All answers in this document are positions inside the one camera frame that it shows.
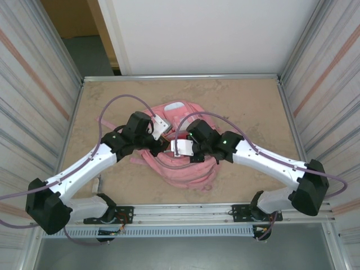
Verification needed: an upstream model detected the pink backpack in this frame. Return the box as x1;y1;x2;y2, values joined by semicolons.
95;99;223;192

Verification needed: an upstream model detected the grey metal panel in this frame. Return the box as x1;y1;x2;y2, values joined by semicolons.
33;223;341;270

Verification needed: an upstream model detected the brown door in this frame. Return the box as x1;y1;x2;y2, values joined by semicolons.
40;0;119;70

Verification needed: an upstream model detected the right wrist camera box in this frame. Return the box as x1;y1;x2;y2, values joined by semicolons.
170;139;195;157

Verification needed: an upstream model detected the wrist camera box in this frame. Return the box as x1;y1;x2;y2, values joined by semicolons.
151;114;173;141
170;139;195;157

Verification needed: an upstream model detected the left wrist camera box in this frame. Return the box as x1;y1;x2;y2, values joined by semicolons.
151;114;173;141

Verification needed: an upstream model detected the aluminium side rail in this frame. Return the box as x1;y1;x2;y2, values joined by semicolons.
277;79;334;205
56;79;86;181

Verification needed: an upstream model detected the aluminium table edge rail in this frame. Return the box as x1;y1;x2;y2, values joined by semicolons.
83;73;282;83

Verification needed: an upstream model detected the long aluminium base rail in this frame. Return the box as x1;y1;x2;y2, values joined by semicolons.
33;204;337;226

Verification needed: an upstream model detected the small circuit board with wires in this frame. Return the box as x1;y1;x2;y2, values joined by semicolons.
97;224;127;237
253;224;272;240

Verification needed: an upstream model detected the grey slotted cable duct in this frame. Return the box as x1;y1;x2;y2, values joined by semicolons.
40;226;254;239

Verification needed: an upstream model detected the aluminium corner post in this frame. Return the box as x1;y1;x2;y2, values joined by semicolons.
36;0;85;84
280;0;329;82

